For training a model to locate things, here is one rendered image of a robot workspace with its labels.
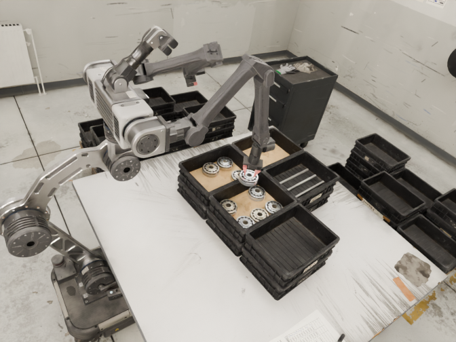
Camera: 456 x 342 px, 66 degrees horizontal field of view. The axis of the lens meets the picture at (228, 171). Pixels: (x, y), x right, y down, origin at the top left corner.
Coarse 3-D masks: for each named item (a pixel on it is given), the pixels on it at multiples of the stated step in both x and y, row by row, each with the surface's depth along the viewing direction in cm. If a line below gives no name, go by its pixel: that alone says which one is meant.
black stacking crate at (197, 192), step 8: (216, 152) 220; (224, 152) 225; (232, 152) 224; (192, 160) 209; (200, 160) 214; (208, 160) 219; (216, 160) 225; (232, 160) 227; (240, 160) 220; (192, 168) 213; (240, 168) 223; (248, 168) 217; (184, 176) 204; (184, 184) 206; (192, 184) 200; (192, 192) 202; (200, 192) 195; (200, 200) 198; (208, 200) 193
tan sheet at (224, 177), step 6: (234, 168) 222; (192, 174) 212; (198, 174) 213; (222, 174) 216; (228, 174) 217; (198, 180) 209; (204, 180) 210; (210, 180) 211; (216, 180) 211; (222, 180) 212; (228, 180) 213; (204, 186) 206; (210, 186) 207; (216, 186) 208
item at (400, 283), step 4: (396, 280) 192; (400, 280) 192; (396, 284) 190; (400, 284) 190; (404, 284) 191; (400, 288) 188; (404, 288) 189; (404, 292) 187; (408, 292) 187; (408, 296) 186; (412, 296) 186; (408, 300) 184; (412, 300) 184
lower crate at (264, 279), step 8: (240, 256) 187; (248, 256) 177; (328, 256) 184; (248, 264) 181; (256, 264) 173; (320, 264) 185; (256, 272) 178; (264, 272) 170; (312, 272) 186; (264, 280) 175; (272, 280) 167; (296, 280) 169; (304, 280) 182; (272, 288) 170; (280, 288) 164; (288, 288) 171; (272, 296) 172; (280, 296) 173
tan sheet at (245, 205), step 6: (246, 192) 208; (234, 198) 202; (240, 198) 203; (246, 198) 204; (270, 198) 207; (240, 204) 200; (246, 204) 200; (252, 204) 201; (258, 204) 202; (264, 204) 202; (240, 210) 196; (246, 210) 197; (234, 216) 192
